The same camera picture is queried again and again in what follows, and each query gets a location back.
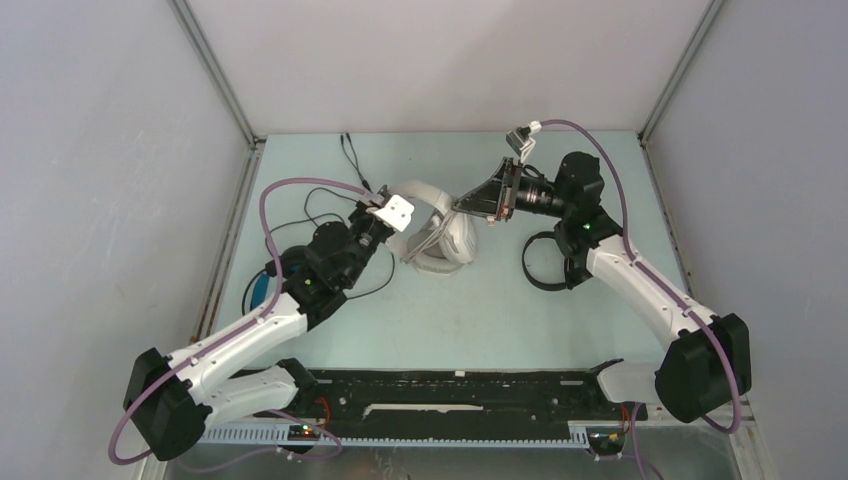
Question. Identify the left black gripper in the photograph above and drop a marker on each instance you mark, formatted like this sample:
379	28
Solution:
361	211

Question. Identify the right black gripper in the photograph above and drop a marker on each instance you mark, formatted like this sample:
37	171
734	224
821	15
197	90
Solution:
497	198

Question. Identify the white headphones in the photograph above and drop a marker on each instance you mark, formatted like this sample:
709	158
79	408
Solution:
445	243

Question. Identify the black blue headphones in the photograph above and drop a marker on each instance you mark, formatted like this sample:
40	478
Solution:
262	285

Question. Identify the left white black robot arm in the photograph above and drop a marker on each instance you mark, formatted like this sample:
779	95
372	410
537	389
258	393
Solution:
172	399

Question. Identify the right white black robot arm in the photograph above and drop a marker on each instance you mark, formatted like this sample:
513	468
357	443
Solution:
707	360

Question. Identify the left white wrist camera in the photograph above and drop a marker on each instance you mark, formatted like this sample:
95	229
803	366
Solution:
396	213

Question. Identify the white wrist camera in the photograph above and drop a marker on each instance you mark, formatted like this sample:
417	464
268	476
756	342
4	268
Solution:
396	213
522	141

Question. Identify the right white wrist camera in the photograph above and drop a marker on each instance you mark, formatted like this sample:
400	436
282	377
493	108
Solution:
522	141

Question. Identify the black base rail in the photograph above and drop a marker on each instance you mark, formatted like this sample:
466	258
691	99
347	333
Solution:
447	406

